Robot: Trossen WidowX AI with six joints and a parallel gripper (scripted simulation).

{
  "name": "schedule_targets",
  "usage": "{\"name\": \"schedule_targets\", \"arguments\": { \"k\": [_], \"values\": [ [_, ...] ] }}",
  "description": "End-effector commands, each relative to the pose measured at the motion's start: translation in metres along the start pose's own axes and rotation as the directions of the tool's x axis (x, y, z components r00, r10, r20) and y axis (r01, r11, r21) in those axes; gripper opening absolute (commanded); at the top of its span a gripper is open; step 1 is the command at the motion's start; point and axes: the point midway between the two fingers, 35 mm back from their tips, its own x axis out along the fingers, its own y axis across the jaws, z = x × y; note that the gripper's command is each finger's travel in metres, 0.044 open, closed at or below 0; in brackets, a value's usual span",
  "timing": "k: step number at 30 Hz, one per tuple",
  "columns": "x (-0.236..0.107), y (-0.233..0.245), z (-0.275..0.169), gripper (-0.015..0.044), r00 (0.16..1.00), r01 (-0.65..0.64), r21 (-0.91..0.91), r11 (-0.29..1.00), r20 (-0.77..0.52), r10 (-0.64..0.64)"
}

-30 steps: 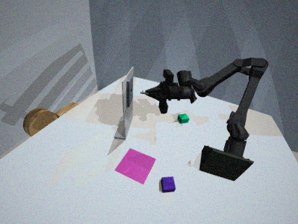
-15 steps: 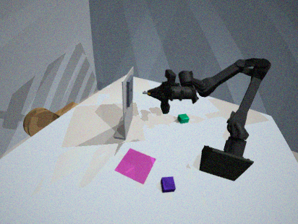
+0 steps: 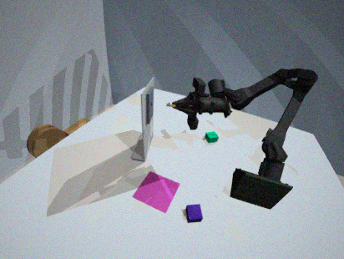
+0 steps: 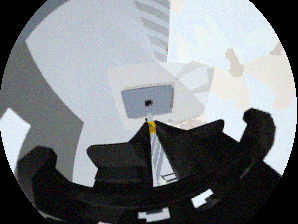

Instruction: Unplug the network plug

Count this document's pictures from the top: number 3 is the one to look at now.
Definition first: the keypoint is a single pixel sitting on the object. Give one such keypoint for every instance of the purple block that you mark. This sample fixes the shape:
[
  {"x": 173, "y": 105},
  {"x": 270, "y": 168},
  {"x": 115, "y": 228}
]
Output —
[{"x": 194, "y": 213}]

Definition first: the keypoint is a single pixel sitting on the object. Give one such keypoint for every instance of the magenta flat square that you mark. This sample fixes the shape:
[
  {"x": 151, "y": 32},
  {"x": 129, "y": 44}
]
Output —
[{"x": 157, "y": 191}]

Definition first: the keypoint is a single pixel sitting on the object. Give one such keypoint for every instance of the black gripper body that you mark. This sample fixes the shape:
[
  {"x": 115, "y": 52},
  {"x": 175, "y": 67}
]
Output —
[{"x": 202, "y": 104}]

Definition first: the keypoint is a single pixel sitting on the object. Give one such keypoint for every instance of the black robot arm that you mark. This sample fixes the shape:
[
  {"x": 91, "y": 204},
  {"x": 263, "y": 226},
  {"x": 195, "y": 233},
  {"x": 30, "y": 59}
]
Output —
[{"x": 272, "y": 165}]

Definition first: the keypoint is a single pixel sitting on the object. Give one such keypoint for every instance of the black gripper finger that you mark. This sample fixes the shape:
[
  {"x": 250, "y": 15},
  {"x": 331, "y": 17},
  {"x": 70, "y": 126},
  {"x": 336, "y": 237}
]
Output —
[
  {"x": 189, "y": 100},
  {"x": 185, "y": 108}
]

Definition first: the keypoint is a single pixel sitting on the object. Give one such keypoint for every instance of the small green block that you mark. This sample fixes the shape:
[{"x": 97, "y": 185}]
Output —
[{"x": 211, "y": 137}]

